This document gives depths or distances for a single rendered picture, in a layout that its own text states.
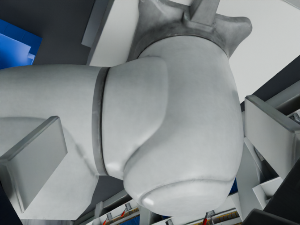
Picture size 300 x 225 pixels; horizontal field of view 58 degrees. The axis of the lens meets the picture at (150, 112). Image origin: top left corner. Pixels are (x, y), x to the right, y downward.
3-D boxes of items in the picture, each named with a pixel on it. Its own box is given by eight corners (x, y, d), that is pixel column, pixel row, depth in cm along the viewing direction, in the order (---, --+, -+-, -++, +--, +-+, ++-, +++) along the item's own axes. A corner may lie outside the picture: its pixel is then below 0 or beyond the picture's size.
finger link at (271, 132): (293, 132, 12) (311, 130, 12) (243, 95, 18) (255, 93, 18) (291, 192, 13) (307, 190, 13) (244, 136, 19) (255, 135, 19)
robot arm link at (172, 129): (221, 104, 50) (241, 229, 37) (123, 103, 51) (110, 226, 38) (243, 32, 37) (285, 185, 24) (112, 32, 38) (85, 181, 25)
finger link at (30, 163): (23, 214, 13) (9, 216, 13) (68, 153, 20) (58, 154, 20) (7, 160, 12) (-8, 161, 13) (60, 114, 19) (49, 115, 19)
